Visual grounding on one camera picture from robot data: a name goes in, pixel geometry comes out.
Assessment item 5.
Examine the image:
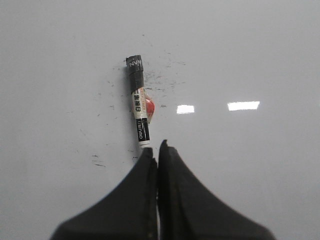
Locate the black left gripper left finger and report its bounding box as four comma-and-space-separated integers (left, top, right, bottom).
51, 147, 158, 240

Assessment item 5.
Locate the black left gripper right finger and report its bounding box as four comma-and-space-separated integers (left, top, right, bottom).
157, 140, 275, 240

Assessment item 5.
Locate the whiteboard marker with black cap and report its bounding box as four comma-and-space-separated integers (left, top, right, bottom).
125, 55, 151, 149

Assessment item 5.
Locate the white whiteboard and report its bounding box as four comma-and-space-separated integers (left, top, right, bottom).
0, 0, 320, 240

